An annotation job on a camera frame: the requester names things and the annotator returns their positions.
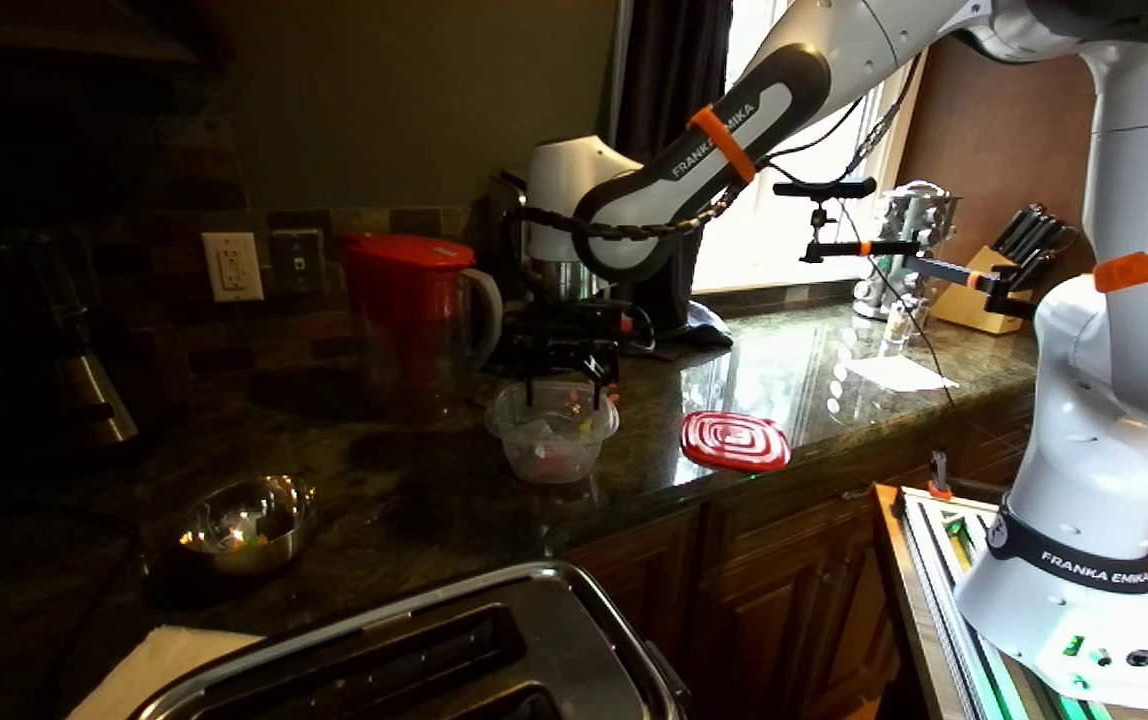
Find wooden knife block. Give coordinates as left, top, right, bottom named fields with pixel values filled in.
left=924, top=238, right=1042, bottom=340

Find black dome-shaped object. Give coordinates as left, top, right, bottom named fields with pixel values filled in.
left=656, top=295, right=740, bottom=361

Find small metal bowl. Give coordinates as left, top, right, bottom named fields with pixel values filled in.
left=171, top=469, right=322, bottom=581

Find chrome faucet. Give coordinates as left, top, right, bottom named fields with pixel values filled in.
left=848, top=176, right=964, bottom=327

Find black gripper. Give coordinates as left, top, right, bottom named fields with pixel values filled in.
left=498, top=255, right=665, bottom=417

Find silver coffee maker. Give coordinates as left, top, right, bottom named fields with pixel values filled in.
left=469, top=162, right=621, bottom=364

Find orange arm strap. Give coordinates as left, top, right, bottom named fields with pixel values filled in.
left=686, top=98, right=764, bottom=188

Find red white spiral coaster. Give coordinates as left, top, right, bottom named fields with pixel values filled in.
left=674, top=409, right=796, bottom=478

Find black handled knife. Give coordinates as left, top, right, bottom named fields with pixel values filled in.
left=1016, top=216, right=1072, bottom=279
left=990, top=200, right=1042, bottom=265

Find white paper napkin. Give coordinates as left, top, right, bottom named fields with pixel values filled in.
left=63, top=621, right=267, bottom=720

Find wooden lower cabinets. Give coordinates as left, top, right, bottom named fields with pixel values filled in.
left=552, top=390, right=1042, bottom=720

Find clear plastic lunchbox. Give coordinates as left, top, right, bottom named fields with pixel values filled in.
left=481, top=376, right=626, bottom=486

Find dark wall switch plate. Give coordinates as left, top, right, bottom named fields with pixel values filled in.
left=265, top=222, right=335, bottom=304

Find black camera on stand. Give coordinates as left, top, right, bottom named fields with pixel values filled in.
left=770, top=172, right=1003, bottom=291

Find chrome toaster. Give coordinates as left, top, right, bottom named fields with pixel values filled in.
left=126, top=557, right=691, bottom=720

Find red water pitcher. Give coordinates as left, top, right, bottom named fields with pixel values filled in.
left=341, top=231, right=507, bottom=422

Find white robot cart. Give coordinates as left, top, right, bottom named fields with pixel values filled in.
left=868, top=474, right=1122, bottom=720

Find dark countertop appliance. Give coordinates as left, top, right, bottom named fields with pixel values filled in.
left=3, top=216, right=156, bottom=463

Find white wall outlet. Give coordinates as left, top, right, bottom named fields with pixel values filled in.
left=201, top=229, right=267, bottom=309

